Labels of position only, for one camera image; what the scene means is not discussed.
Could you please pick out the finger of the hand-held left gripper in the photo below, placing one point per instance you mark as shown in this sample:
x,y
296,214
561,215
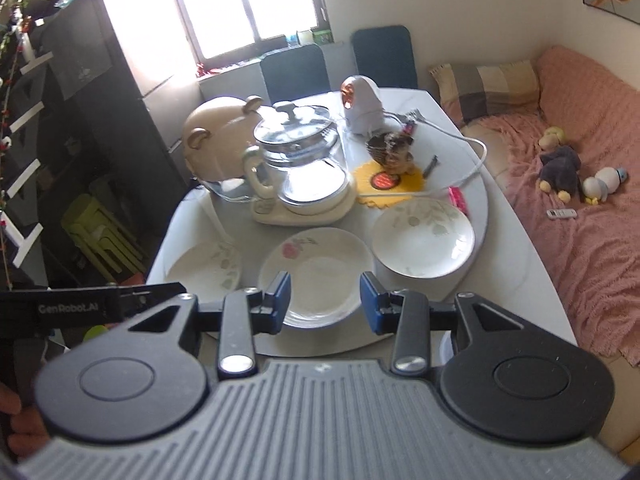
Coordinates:
x,y
150,294

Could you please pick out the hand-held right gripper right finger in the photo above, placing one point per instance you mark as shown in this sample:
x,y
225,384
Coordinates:
x,y
370,300

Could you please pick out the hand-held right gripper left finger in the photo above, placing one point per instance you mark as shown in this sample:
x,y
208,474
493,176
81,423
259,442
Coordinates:
x,y
282,297

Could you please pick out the white pink flower plate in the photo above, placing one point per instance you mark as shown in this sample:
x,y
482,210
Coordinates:
x,y
320,260

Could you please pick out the white leaf pattern deep plate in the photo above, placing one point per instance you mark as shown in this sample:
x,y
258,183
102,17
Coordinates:
x,y
200,265
420,240

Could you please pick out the person's left hand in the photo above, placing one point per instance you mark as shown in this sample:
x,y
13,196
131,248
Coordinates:
x,y
25,430

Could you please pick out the stack of green plastic stools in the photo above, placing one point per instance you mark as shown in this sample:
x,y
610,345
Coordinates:
x,y
100,235

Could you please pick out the grey glass turntable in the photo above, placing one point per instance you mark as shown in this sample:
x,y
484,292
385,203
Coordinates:
x,y
240,225

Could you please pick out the cream kettle base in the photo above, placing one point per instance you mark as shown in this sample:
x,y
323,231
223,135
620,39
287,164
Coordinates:
x,y
310,216

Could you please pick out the yellow sunflower coaster mat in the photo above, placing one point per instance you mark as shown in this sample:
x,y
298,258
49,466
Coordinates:
x,y
407,190

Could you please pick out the small red round disc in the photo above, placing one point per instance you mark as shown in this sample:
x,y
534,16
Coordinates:
x,y
386,180

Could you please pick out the white ladder shelf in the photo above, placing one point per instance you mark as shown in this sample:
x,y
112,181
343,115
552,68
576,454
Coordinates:
x,y
25,180

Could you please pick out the red and yellow lighter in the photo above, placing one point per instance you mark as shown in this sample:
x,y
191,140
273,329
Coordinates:
x,y
459,200

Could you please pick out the glass electric kettle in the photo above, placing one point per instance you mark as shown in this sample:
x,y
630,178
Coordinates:
x,y
300,160

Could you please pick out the brown animal figurine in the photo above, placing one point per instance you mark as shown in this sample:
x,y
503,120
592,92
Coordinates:
x,y
395,157

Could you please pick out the small black clip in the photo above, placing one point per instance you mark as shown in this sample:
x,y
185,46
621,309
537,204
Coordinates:
x,y
431,166

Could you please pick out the dark cabinet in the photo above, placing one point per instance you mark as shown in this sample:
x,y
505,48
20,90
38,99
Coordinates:
x,y
90,125

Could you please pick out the white and orange small appliance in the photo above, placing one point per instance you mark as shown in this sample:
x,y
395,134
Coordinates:
x,y
365,110

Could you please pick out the pink sofa blanket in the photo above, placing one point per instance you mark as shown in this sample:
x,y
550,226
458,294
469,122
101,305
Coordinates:
x,y
575,260

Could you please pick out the white remote control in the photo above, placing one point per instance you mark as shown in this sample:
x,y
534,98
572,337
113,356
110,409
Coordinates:
x,y
561,214

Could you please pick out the dark blue dining chair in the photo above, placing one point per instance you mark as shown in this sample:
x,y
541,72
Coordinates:
x,y
295,72
385,55

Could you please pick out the dark purple plush toy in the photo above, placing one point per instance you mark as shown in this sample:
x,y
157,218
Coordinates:
x,y
560,170

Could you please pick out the plaid pillow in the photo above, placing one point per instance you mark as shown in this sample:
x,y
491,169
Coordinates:
x,y
485,90

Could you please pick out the yellow plush toy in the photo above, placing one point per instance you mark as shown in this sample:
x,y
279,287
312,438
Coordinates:
x,y
552,137

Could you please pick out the white and blue plush toy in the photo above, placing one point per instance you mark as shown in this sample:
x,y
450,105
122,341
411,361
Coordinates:
x,y
602,185

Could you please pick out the green box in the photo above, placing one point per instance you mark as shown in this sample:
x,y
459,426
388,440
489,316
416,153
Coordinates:
x,y
322,36

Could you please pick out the window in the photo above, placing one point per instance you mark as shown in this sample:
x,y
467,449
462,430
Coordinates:
x,y
240,0

